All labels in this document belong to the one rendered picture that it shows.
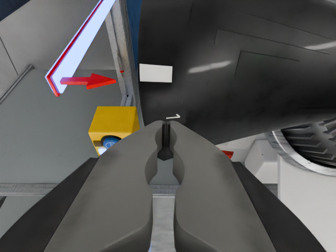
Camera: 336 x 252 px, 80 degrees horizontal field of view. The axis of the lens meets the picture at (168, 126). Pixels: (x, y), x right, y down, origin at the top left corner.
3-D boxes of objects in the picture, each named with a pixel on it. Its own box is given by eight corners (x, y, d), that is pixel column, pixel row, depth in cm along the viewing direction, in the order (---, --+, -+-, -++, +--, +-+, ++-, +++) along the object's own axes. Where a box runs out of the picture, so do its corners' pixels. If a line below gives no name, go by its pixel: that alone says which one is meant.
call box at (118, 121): (143, 140, 64) (139, 170, 56) (111, 140, 64) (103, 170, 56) (137, 101, 52) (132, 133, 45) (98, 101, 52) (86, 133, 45)
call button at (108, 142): (123, 145, 49) (121, 151, 48) (106, 145, 49) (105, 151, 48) (120, 135, 46) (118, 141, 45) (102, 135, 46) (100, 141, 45)
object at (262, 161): (278, 162, 92) (288, 184, 85) (243, 161, 92) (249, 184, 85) (296, 138, 79) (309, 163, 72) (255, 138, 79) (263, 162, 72)
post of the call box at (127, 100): (133, 101, 66) (128, 130, 58) (124, 101, 66) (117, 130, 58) (132, 94, 64) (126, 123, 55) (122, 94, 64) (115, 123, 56)
